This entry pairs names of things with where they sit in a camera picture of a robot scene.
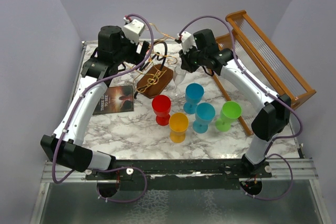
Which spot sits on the red plastic goblet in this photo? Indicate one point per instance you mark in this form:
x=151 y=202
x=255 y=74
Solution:
x=161 y=105

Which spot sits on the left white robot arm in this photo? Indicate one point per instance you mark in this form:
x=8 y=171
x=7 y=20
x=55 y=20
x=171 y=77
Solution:
x=116 y=45

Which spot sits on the yellow plastic goblet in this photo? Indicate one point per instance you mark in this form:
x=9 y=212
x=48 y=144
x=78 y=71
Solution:
x=178 y=124

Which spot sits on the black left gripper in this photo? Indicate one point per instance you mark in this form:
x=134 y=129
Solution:
x=136 y=57

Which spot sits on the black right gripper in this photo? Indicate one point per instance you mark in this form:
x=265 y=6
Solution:
x=184 y=60

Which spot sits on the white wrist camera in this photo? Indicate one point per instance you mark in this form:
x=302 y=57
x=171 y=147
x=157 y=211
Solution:
x=186 y=40
x=133 y=29

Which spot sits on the wooden ribbed glass divider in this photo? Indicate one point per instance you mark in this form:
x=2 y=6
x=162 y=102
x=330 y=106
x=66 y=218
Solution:
x=265 y=61

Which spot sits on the blue plastic goblet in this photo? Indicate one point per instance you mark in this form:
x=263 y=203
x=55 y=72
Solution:
x=193 y=95
x=204 y=114

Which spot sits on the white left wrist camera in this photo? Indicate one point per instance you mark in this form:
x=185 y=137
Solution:
x=133 y=29

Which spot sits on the dark book three days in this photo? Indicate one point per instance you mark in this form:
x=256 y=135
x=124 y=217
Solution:
x=116 y=100

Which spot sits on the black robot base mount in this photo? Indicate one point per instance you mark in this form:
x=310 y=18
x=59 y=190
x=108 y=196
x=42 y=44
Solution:
x=181 y=174

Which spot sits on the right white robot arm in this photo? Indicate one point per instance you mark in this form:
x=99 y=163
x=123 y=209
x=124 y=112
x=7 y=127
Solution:
x=201 y=50

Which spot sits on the gold wire wine glass rack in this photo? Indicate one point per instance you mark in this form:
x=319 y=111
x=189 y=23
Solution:
x=154 y=75

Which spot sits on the green plastic goblet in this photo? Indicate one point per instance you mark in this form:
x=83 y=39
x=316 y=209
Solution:
x=229 y=113

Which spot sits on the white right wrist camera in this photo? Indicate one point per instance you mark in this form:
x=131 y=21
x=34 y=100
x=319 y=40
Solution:
x=186 y=40

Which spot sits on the clear wine glass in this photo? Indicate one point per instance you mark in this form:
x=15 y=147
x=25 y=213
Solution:
x=178 y=77

